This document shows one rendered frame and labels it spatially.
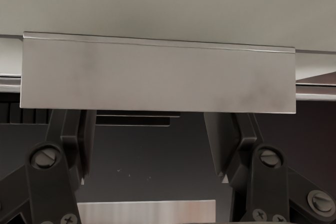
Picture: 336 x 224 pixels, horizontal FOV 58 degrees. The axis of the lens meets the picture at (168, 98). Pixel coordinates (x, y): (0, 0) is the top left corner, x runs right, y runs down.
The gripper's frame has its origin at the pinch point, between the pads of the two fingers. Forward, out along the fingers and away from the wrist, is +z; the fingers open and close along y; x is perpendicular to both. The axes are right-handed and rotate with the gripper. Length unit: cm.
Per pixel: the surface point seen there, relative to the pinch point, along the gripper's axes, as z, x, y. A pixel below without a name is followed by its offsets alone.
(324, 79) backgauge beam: 24.2, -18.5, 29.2
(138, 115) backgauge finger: 16.3, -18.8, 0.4
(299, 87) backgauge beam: 23.4, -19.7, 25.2
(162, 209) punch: 0.3, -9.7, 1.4
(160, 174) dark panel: 28, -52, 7
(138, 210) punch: 0.3, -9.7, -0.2
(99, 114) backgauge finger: 16.3, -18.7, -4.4
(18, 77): 7.3, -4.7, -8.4
